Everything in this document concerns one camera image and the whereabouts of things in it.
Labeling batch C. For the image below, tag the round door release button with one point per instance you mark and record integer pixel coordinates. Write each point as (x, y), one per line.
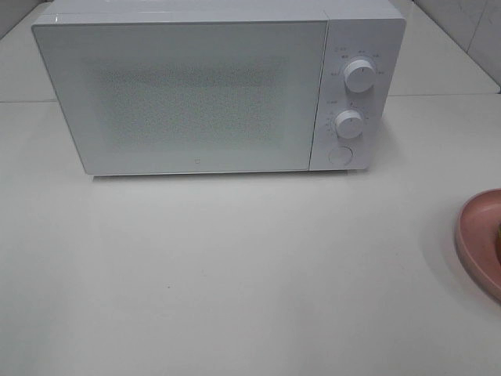
(340, 156)

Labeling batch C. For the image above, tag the lower white timer knob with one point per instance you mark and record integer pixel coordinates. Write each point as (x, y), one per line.
(349, 124)

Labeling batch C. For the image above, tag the burger with sesame-free bun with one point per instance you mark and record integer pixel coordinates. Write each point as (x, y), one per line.
(498, 243)

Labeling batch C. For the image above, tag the white microwave door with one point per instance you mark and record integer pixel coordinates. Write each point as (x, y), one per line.
(144, 99)

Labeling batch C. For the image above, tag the white microwave oven body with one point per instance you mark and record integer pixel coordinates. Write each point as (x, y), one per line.
(369, 29)

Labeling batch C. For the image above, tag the upper white power knob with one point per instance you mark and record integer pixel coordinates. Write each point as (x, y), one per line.
(359, 75)

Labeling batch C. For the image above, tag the pink round plate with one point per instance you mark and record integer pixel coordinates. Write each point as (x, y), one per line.
(475, 238)

